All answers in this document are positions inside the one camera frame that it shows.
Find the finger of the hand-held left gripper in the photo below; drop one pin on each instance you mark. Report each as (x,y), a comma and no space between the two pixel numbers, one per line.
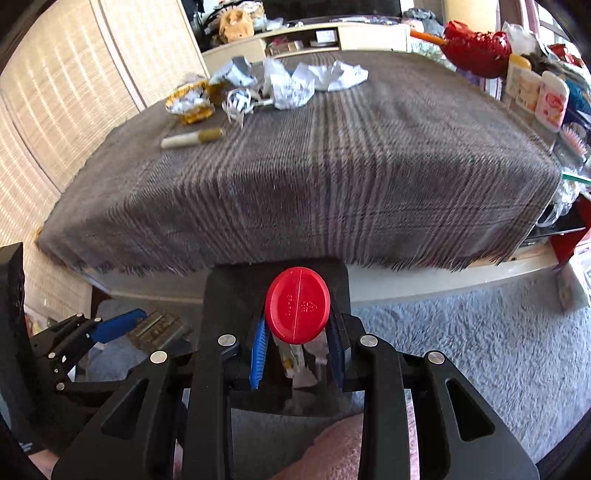
(99,394)
(117,326)

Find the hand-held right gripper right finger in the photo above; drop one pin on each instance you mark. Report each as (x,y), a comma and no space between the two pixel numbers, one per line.
(335,357)

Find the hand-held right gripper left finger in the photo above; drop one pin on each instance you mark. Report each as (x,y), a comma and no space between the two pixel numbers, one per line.
(257,357)

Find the red round lid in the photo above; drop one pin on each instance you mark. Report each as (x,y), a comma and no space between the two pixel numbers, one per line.
(298,308)

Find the dark grey bin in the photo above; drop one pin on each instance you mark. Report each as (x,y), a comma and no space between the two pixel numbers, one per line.
(231,295)

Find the white tube with gold cap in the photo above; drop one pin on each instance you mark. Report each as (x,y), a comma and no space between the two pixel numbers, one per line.
(184,139)

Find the gold foil wrapper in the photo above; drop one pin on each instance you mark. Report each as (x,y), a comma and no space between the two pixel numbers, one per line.
(189,99)

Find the shredded white paper strip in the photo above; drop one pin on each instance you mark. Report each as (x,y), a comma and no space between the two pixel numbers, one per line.
(238,102)

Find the clear plastic bag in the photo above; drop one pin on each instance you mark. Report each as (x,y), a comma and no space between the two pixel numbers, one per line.
(290,90)

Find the silver wrapper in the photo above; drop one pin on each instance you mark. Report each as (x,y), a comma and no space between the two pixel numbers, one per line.
(235,71)

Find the person's left forearm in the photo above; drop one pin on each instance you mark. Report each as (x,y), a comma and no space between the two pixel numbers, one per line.
(44,466)

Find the brown ribbed object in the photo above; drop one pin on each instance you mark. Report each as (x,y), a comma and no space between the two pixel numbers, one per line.
(157,328)

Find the person's leg in pink pants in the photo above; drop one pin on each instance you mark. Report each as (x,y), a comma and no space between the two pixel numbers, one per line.
(341,450)

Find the cream table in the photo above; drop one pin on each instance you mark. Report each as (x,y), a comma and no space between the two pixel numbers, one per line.
(415,282)

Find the shaggy grey rug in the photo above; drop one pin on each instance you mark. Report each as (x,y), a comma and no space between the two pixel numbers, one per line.
(485,360)

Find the grey plaid blanket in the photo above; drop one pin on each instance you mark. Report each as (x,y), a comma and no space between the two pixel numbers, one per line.
(323,175)

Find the woven rattan screen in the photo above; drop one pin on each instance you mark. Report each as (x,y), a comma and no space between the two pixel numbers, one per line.
(69,83)

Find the white packet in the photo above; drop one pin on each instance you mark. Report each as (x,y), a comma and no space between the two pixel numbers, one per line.
(577,286)

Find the red box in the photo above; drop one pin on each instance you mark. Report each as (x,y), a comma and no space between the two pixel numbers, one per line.
(570,247)

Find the cream shelf unit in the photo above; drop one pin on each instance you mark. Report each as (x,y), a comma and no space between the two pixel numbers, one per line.
(364,37)

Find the pink hairbrush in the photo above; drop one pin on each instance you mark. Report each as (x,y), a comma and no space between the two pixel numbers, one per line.
(575,141)

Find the brown plush toy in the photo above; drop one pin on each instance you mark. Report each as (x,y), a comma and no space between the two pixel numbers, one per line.
(235,25)

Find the orange stick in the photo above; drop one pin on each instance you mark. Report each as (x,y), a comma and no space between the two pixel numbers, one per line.
(427,38)

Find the white pink floral bottle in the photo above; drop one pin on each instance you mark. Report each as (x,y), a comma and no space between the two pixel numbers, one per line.
(551,101)

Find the shiny red bag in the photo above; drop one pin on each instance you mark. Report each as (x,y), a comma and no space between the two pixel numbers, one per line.
(475,48)

